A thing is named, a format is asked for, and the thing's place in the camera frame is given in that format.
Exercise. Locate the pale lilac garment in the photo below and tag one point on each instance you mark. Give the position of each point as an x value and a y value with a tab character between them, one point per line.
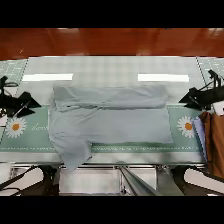
199	133

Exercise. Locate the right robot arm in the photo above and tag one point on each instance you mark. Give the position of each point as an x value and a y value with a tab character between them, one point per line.
203	181

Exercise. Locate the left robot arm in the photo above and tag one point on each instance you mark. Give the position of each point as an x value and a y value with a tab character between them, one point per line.
23	181

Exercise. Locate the grey-blue T-shirt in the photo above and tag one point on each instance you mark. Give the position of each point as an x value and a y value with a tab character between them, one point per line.
110	123

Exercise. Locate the silver frame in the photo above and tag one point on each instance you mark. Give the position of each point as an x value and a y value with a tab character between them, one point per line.
140	186

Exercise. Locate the brown garment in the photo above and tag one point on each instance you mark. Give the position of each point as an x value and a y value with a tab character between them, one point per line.
216	143

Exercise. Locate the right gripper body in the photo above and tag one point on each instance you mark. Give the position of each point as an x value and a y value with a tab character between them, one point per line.
210	95

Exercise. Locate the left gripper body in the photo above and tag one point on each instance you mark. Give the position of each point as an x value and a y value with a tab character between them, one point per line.
8	105

